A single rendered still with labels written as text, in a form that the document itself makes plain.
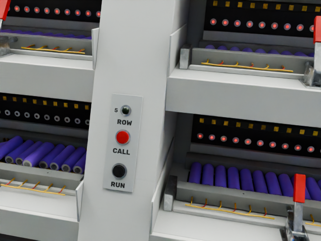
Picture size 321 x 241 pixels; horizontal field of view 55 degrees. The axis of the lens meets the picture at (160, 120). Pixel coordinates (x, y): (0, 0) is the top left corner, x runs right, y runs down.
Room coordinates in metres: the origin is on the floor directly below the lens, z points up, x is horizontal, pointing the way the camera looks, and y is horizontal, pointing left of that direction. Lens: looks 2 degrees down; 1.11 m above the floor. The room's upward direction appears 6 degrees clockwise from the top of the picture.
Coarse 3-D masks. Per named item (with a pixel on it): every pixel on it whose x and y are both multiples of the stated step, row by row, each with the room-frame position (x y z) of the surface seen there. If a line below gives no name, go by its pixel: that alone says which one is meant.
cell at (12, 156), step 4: (28, 140) 0.57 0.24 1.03; (24, 144) 0.55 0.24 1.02; (28, 144) 0.55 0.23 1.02; (32, 144) 0.56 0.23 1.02; (16, 148) 0.53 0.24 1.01; (20, 148) 0.54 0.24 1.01; (24, 148) 0.54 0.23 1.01; (12, 152) 0.52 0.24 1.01; (16, 152) 0.52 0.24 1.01; (20, 152) 0.53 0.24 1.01; (8, 156) 0.51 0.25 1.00; (12, 156) 0.51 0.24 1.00; (16, 156) 0.52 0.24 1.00; (8, 160) 0.51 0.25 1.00; (12, 160) 0.51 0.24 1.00
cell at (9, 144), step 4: (16, 136) 0.54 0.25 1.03; (12, 140) 0.53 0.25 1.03; (16, 140) 0.53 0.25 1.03; (20, 140) 0.54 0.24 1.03; (4, 144) 0.52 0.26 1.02; (8, 144) 0.52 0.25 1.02; (12, 144) 0.52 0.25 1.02; (16, 144) 0.53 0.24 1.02; (20, 144) 0.54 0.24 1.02; (0, 148) 0.50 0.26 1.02; (4, 148) 0.51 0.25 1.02; (8, 148) 0.51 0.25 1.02; (12, 148) 0.52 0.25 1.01; (0, 152) 0.50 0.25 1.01; (4, 152) 0.50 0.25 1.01; (8, 152) 0.51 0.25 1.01; (0, 156) 0.50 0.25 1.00; (4, 156) 0.51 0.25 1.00
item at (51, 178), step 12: (0, 168) 0.46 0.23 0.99; (12, 168) 0.47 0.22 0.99; (24, 168) 0.47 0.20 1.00; (36, 168) 0.47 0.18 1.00; (12, 180) 0.46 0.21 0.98; (24, 180) 0.46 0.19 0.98; (36, 180) 0.46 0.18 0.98; (48, 180) 0.45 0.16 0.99; (60, 180) 0.45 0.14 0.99; (72, 180) 0.45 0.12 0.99; (48, 192) 0.44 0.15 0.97; (60, 192) 0.44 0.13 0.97
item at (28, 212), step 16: (16, 128) 0.60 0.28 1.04; (32, 128) 0.59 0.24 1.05; (48, 128) 0.58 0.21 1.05; (64, 128) 0.58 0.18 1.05; (0, 192) 0.45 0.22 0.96; (16, 192) 0.45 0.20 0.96; (32, 192) 0.45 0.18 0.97; (80, 192) 0.39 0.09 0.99; (0, 208) 0.41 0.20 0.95; (16, 208) 0.42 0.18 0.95; (32, 208) 0.42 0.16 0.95; (48, 208) 0.42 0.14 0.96; (64, 208) 0.42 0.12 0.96; (80, 208) 0.40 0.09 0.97; (0, 224) 0.42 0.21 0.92; (16, 224) 0.42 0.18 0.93; (32, 224) 0.41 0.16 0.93; (48, 224) 0.41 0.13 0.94; (64, 224) 0.40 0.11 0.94; (48, 240) 0.42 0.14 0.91; (64, 240) 0.41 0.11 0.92
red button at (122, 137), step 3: (120, 132) 0.39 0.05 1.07; (123, 132) 0.38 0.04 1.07; (126, 132) 0.39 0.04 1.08; (117, 135) 0.39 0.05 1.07; (120, 135) 0.39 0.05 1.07; (123, 135) 0.38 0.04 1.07; (126, 135) 0.38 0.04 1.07; (117, 138) 0.39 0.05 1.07; (120, 138) 0.39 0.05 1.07; (123, 138) 0.38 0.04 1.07; (126, 138) 0.38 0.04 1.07; (120, 141) 0.39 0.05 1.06; (123, 141) 0.38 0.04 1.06; (126, 141) 0.39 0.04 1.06
